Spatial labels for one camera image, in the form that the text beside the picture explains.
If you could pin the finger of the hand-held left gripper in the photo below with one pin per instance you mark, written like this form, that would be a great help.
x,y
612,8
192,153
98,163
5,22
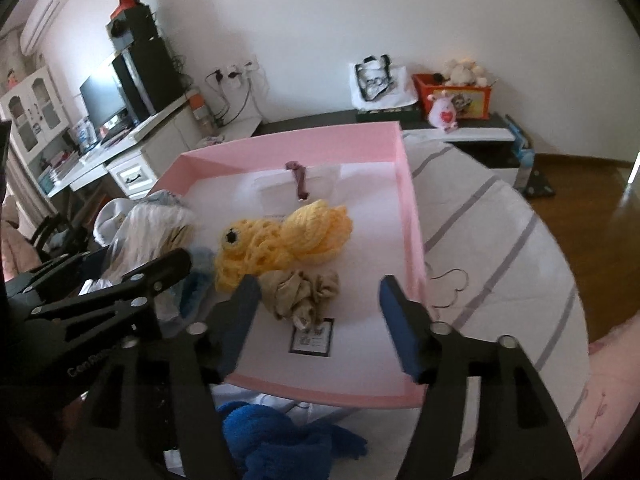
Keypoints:
x,y
160,270
95,265

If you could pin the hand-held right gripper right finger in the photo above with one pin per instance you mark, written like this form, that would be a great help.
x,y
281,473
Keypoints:
x,y
397,330

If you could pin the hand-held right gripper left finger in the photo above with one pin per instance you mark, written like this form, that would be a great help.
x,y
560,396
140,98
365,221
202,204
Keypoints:
x,y
242,325

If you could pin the white fluffy cloth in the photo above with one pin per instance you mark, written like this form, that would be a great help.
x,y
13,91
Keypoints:
x,y
150,235

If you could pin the light blue soft cloth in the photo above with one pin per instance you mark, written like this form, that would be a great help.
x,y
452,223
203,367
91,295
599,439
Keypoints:
x,y
197,280

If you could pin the beige cloth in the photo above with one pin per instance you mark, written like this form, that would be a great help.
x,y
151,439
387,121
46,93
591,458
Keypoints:
x,y
300,290

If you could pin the yellow knitted toy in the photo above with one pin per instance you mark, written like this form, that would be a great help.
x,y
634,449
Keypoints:
x,y
310,230

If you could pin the pink cardboard box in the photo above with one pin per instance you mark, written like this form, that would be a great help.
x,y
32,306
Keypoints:
x,y
300,145

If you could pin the maroon soft strip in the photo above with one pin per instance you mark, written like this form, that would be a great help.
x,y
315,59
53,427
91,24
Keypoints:
x,y
301,182

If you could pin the black chair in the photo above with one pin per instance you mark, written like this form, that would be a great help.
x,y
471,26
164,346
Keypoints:
x,y
50,240

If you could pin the stack of books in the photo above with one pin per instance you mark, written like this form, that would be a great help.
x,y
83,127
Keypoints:
x,y
60,170

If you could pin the dark blue knitted toy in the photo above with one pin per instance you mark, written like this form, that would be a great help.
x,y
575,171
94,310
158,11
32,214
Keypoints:
x,y
280,440

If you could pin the white desk with drawers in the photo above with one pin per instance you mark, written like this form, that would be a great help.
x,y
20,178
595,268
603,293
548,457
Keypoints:
x,y
165,145

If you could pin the blue and white carton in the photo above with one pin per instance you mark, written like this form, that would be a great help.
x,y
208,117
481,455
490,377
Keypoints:
x,y
82,134

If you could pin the clear plastic bag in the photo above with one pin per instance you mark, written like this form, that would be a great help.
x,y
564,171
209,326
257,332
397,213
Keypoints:
x,y
272,185

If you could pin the orange-capped bottle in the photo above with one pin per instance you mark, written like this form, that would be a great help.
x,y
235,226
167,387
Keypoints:
x,y
201,115

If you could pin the white glass-door cabinet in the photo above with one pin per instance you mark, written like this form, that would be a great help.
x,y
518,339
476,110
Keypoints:
x,y
35,115

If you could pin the black computer monitor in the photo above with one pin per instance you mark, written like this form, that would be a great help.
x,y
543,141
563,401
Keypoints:
x,y
102,97

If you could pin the tall black speaker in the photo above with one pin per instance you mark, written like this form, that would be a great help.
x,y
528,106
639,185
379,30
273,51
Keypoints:
x,y
150,77

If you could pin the black floor scale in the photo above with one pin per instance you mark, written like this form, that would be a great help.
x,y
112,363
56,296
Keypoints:
x,y
539,185

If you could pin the black and white bench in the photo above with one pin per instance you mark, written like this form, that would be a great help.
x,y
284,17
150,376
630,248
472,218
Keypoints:
x,y
310,122

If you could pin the flat green box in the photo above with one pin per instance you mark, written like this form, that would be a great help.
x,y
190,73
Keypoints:
x,y
390,113

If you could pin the pink floral blanket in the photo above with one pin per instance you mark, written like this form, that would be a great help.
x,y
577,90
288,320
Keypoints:
x,y
610,400

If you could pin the red toy box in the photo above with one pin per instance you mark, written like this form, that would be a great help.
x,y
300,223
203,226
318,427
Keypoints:
x,y
472,102

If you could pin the small black speaker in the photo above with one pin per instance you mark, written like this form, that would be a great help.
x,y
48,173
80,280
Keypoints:
x,y
137,27

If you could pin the white printed tote bag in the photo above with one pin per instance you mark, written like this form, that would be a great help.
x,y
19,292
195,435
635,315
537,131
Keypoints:
x,y
382,82

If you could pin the white air conditioner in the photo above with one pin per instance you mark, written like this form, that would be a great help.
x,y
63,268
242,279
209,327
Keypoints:
x,y
45,12

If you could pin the white plush toy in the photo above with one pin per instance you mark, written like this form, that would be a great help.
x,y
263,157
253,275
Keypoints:
x,y
465,72

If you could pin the white wall power outlet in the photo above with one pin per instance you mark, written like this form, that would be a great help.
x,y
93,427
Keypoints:
x,y
240,69

